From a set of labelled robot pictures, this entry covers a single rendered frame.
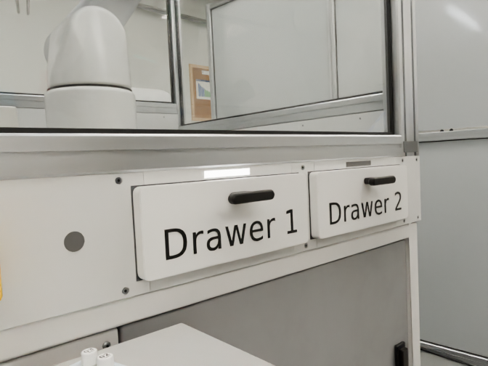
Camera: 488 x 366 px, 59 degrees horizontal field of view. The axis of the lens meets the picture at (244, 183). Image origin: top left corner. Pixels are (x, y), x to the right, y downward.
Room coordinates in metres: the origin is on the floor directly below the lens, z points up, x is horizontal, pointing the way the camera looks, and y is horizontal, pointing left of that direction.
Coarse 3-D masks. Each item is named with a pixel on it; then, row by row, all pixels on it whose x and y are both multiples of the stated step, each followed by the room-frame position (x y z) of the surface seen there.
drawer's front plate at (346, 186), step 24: (360, 168) 0.78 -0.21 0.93; (384, 168) 0.83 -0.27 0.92; (312, 192) 0.70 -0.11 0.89; (336, 192) 0.73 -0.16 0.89; (360, 192) 0.78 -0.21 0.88; (384, 192) 0.83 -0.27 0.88; (312, 216) 0.71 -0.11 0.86; (336, 216) 0.73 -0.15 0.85; (360, 216) 0.77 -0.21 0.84; (384, 216) 0.83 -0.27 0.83
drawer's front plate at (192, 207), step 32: (160, 192) 0.51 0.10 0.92; (192, 192) 0.54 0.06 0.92; (224, 192) 0.57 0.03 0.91; (288, 192) 0.65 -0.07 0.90; (160, 224) 0.51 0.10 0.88; (192, 224) 0.54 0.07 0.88; (224, 224) 0.57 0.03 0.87; (256, 224) 0.61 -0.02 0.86; (288, 224) 0.65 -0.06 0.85; (160, 256) 0.50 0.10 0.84; (192, 256) 0.53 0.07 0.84; (224, 256) 0.57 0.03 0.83
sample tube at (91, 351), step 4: (92, 348) 0.34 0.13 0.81; (84, 352) 0.33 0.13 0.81; (88, 352) 0.33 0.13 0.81; (92, 352) 0.33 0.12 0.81; (96, 352) 0.33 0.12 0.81; (84, 356) 0.33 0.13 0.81; (88, 356) 0.33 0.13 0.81; (92, 356) 0.33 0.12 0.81; (96, 356) 0.33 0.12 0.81; (84, 360) 0.33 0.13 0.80; (88, 360) 0.33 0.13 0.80; (92, 360) 0.33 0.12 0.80; (96, 360) 0.33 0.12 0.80; (84, 364) 0.33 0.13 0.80; (88, 364) 0.33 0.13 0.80; (92, 364) 0.33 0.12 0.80; (96, 364) 0.34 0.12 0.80
